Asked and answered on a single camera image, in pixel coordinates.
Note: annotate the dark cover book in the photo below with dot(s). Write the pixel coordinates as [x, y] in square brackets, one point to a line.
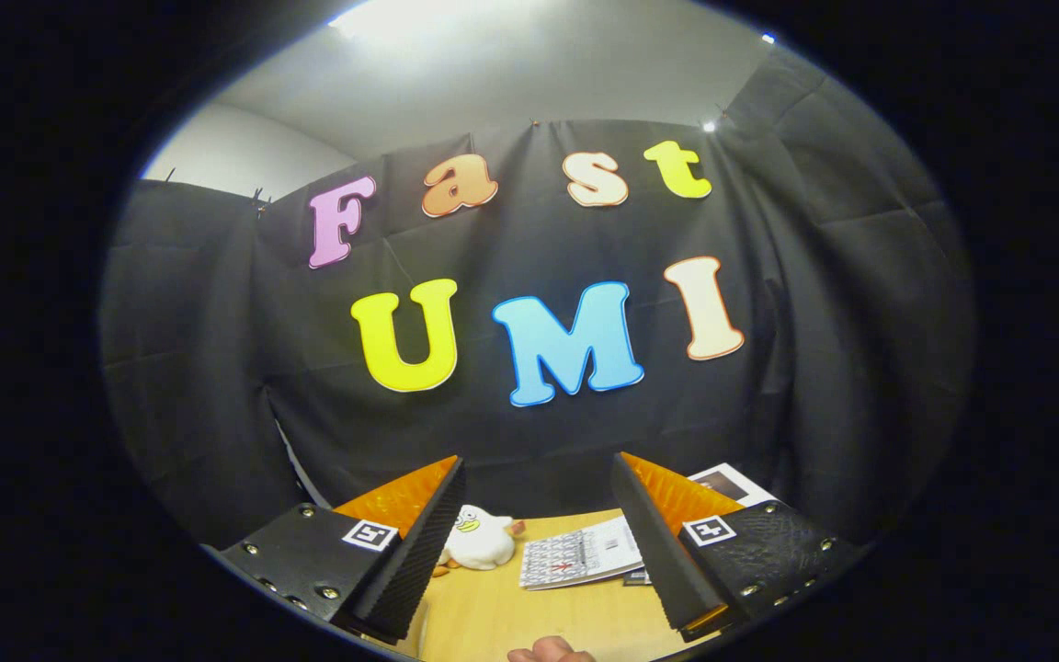
[638, 577]

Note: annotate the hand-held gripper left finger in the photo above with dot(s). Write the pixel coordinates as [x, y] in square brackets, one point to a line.
[410, 561]

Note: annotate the white duck plush toy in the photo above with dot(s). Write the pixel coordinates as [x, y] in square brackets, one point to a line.
[483, 542]

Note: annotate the grey patterned cover book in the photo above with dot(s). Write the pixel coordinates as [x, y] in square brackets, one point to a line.
[575, 556]

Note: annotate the white book dark portrait picture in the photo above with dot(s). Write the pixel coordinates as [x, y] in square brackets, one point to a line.
[723, 483]

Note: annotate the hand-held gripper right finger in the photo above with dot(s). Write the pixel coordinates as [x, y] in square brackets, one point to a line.
[663, 561]

